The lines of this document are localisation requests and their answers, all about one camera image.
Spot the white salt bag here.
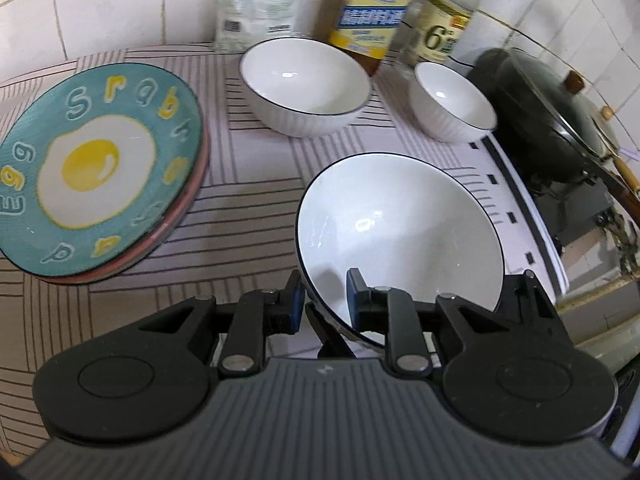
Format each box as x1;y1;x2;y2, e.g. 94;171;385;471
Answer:
213;0;322;54

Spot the black wok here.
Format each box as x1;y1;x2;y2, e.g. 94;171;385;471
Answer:
467;47;640;202

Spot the striped tablecloth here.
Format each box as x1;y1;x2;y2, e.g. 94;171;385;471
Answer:
0;42;569;462

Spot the large white bowl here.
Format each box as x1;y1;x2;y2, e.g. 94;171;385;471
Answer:
238;37;372;139

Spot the small white bowl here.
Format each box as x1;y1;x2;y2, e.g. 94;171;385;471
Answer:
407;61;498;144

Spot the teal fried egg plate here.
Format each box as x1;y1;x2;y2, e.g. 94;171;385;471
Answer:
0;62;204;277

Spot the clear vinegar bottle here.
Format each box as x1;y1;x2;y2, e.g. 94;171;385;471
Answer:
400;0;489;69

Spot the medium white bowl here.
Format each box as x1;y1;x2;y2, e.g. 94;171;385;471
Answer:
294;152;506;349

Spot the gas stove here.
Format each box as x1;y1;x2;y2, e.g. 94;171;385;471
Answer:
529;174;640;281

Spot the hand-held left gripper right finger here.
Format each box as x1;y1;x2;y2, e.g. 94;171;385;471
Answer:
346;267;557;379

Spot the pink rabbit print plate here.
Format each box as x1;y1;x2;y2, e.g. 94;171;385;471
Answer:
35;120;212;287

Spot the glass wok lid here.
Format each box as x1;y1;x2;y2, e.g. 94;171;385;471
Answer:
492;48;623;161

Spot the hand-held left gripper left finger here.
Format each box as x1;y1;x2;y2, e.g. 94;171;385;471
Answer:
139;270;307;379

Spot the yellow label oil bottle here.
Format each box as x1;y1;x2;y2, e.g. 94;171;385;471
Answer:
327;0;424;79

